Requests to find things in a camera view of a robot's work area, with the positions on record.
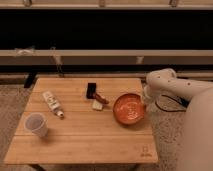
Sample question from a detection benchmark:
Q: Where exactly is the orange ceramic bowl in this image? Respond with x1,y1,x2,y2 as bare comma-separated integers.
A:
113,93,145,125

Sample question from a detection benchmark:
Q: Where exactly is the clear plastic cup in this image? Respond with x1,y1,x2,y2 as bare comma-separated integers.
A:
24,113,48,137

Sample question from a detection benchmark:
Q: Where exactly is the white squeeze tube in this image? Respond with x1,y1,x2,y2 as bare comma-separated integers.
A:
42,91,64,118

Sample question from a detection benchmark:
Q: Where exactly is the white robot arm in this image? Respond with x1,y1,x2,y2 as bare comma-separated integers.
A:
142,68,213,171

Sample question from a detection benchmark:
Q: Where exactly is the black rectangular block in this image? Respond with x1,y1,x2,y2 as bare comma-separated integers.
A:
86,83,96,99

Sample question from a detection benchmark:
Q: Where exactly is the black cable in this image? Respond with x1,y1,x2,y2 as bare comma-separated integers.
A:
154,94,190,113

